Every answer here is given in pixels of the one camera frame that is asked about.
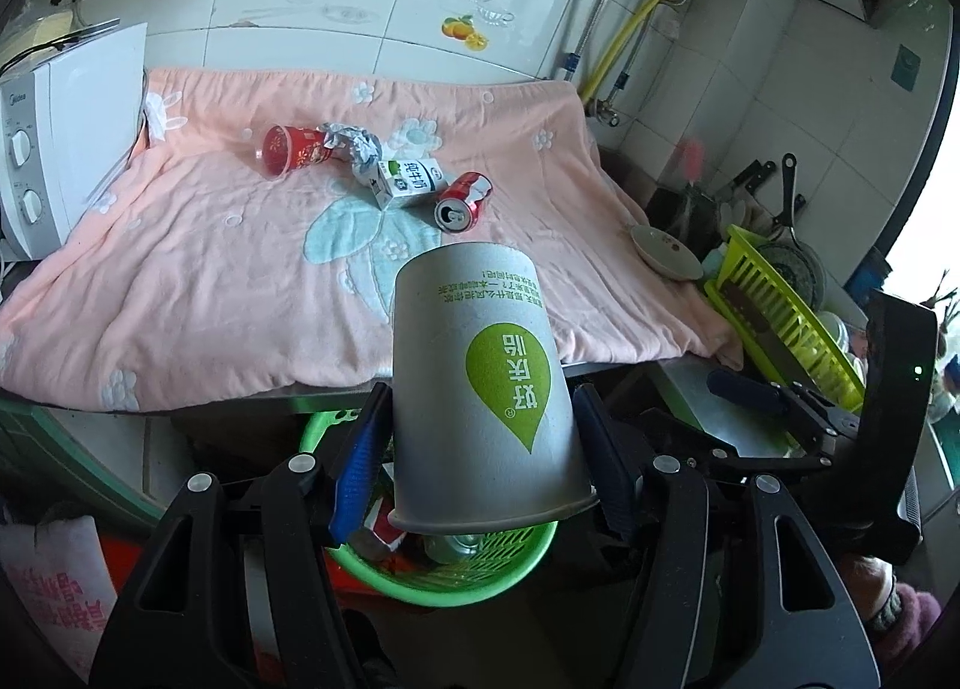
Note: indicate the blue silver drink can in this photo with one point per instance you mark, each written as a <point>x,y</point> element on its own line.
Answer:
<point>450,546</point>

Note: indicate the person's right forearm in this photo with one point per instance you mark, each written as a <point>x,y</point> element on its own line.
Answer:
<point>900,621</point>

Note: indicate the green plastic dish rack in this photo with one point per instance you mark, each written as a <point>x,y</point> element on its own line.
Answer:
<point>795,329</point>

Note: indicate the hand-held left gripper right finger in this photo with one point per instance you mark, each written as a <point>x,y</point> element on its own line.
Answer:
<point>607,471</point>

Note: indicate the dark bottle with red cap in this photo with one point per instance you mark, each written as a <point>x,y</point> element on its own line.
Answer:
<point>690,160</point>

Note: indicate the white green milk carton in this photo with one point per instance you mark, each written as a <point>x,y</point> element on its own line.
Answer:
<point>409,182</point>

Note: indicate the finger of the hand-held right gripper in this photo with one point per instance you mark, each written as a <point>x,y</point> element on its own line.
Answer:
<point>795,465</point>
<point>742,389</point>

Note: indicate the white bag with red print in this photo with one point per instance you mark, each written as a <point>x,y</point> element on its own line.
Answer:
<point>52,584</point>

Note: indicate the metal pipe with valve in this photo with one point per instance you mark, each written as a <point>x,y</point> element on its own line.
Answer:
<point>611,107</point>

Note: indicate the white ceramic bowl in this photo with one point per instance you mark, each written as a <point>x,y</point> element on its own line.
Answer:
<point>664,250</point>

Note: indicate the pink flower printed blanket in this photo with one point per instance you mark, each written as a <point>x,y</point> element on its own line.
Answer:
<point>225,284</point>

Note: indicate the red soda can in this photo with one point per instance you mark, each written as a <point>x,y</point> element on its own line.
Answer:
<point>465,197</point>

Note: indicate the green plastic basket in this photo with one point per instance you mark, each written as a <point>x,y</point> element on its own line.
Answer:
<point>480,576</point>

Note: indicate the white microwave oven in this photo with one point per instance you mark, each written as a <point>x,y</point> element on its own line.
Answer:
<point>67,134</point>

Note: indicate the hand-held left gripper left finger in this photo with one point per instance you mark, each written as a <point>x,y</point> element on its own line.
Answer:
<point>356,471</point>

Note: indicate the white paper cup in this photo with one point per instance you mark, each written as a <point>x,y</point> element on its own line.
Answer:
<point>472,389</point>

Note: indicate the red printed plastic cup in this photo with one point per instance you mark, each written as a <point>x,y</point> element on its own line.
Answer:
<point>292,149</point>

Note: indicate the black frying pan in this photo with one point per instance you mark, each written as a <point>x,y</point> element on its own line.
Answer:
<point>795,273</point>

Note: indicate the silver foil wrapper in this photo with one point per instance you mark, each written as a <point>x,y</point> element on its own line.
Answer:
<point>356,145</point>

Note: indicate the steel cleaver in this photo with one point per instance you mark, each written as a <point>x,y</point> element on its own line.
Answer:
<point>765,348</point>

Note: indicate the red plastic stool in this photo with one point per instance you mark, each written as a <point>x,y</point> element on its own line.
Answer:
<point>360,584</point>

